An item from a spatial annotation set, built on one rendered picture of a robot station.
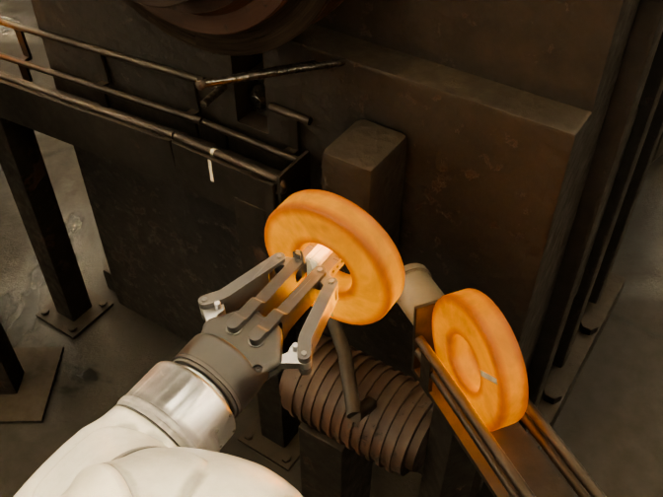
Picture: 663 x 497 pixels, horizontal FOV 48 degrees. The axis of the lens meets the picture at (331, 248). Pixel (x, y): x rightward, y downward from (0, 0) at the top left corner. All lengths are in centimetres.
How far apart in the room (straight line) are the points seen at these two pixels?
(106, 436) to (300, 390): 51
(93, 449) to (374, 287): 31
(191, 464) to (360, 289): 34
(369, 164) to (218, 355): 39
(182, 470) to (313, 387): 61
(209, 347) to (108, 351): 118
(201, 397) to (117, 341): 122
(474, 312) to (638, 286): 127
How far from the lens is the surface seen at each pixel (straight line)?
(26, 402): 178
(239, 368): 64
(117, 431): 59
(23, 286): 203
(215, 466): 46
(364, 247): 70
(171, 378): 62
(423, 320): 89
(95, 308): 191
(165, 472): 45
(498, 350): 78
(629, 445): 172
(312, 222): 72
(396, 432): 101
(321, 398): 105
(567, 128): 91
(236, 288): 71
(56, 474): 59
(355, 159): 94
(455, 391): 85
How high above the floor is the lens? 137
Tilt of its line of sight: 44 degrees down
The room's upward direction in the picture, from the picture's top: straight up
